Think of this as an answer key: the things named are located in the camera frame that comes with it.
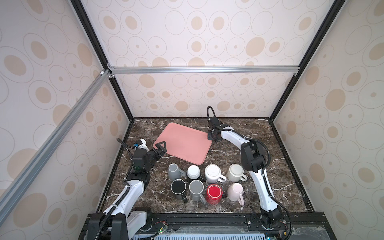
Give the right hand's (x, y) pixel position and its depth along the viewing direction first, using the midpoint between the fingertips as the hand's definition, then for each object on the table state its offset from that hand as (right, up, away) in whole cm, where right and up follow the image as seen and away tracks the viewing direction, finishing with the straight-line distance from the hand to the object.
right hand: (212, 135), depth 108 cm
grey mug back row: (-24, -20, -25) cm, 40 cm away
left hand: (-29, -4, -26) cm, 39 cm away
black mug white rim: (-21, -25, -31) cm, 45 cm away
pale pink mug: (+8, -28, -33) cm, 44 cm away
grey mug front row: (-12, -26, -33) cm, 44 cm away
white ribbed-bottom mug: (-3, -20, -26) cm, 33 cm away
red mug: (-3, -29, -32) cm, 43 cm away
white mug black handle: (-13, -20, -26) cm, 35 cm away
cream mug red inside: (+10, -21, -25) cm, 34 cm away
